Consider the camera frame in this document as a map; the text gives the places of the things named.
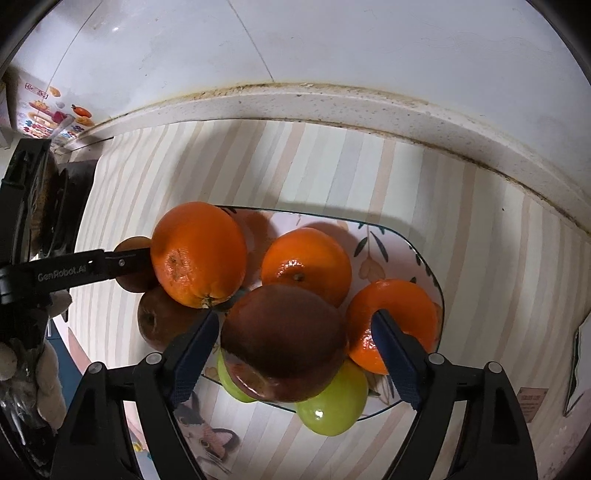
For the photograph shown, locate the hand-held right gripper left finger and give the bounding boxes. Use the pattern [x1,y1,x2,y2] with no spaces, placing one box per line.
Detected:
[48,309,220,480]

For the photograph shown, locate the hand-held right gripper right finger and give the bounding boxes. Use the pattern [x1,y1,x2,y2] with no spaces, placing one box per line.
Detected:
[372,308,539,480]

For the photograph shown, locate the bird pattern ceramic plate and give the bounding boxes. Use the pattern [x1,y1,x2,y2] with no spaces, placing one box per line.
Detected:
[175,205,446,421]

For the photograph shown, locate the black gas stove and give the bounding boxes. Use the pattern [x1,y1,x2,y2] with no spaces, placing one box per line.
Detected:
[32,157,98,257]

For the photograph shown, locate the large orange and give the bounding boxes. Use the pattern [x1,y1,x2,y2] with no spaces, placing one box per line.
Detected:
[150,202,249,309]

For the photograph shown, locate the tangerine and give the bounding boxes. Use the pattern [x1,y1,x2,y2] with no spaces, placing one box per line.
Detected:
[261,227,352,309]
[345,278,439,376]

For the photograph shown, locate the brown pear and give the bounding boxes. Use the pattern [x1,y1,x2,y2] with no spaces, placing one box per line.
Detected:
[137,286,208,354]

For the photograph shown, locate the white phone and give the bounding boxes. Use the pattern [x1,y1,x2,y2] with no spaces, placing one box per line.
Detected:
[566,314,591,414]

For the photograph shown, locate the small brown fruit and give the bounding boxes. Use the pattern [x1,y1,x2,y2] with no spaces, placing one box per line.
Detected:
[113,236,158,294]

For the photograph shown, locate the dark red apple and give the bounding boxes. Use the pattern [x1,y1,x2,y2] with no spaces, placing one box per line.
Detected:
[220,284,348,403]

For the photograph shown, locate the small green apple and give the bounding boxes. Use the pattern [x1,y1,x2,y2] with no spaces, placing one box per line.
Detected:
[217,348,257,403]

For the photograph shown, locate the striped tablecloth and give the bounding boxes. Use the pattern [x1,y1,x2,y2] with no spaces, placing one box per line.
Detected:
[65,117,591,480]

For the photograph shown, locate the colourful wall stickers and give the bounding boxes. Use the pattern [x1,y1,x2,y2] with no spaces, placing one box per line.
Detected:
[18,80,95,141]

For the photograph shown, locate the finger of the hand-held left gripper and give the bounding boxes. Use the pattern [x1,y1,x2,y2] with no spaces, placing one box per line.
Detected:
[0,137,51,268]
[104,248,153,280]

